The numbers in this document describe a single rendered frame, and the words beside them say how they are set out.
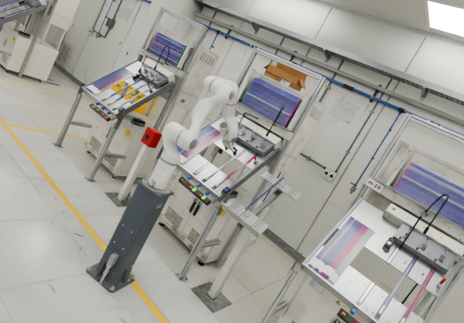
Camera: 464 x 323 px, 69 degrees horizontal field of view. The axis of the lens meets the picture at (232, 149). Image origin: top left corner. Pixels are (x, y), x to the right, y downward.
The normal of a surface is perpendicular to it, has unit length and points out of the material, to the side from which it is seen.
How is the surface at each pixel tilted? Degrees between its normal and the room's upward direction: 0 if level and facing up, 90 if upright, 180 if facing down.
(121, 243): 90
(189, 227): 90
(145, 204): 90
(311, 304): 90
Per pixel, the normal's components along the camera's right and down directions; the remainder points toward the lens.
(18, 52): 0.71, 0.47
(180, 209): -0.53, -0.13
